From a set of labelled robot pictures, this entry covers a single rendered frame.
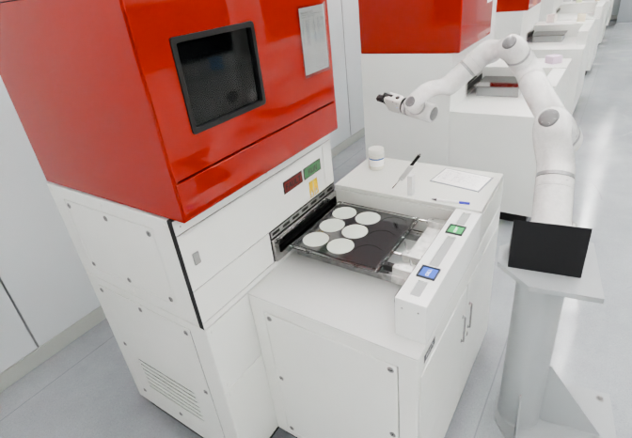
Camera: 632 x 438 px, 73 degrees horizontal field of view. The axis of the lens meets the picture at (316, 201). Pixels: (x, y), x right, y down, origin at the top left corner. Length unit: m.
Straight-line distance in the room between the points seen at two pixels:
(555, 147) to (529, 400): 1.02
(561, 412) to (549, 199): 0.96
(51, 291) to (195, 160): 1.84
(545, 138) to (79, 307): 2.61
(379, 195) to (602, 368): 1.39
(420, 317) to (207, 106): 0.81
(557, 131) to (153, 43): 1.25
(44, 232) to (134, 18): 1.85
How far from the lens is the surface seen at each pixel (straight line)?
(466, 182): 1.83
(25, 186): 2.65
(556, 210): 1.58
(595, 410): 2.35
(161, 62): 1.10
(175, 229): 1.24
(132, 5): 1.07
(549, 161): 1.64
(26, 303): 2.83
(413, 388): 1.36
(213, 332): 1.47
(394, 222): 1.68
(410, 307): 1.23
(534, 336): 1.80
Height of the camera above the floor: 1.77
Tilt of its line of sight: 28 degrees down
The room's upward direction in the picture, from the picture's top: 7 degrees counter-clockwise
